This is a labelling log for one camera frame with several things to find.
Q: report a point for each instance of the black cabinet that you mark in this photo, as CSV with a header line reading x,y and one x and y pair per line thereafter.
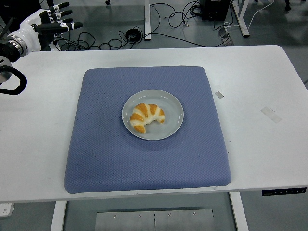
x,y
14,9

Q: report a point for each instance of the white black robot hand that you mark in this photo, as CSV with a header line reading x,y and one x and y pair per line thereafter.
x,y
29,31

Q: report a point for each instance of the grey metal plate with screws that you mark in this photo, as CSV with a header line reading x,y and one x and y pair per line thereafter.
x,y
154,221

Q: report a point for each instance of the grey foot pedal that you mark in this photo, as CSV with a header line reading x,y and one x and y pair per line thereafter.
x,y
225,33

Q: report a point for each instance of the white background table leg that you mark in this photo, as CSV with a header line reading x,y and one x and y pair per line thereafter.
x,y
56,48
243,21
147,21

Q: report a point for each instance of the small grey tape piece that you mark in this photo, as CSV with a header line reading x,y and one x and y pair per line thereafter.
x,y
219,94

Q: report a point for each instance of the blue quilted mat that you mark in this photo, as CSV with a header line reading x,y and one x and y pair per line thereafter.
x,y
108,156

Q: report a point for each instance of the black computer box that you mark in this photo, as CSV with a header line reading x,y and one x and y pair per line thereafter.
x,y
215,9

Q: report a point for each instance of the black table control panel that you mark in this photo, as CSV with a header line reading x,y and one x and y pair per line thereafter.
x,y
284,191

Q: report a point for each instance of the white power strip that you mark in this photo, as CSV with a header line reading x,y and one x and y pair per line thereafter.
x,y
6,209

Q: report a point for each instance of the large clear tape piece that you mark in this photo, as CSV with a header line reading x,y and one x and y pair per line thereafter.
x,y
271,115

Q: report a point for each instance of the round grey plate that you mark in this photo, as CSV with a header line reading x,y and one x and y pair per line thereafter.
x,y
168,125

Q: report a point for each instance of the orange white croissant bread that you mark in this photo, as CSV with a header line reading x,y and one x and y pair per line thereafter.
x,y
144,113

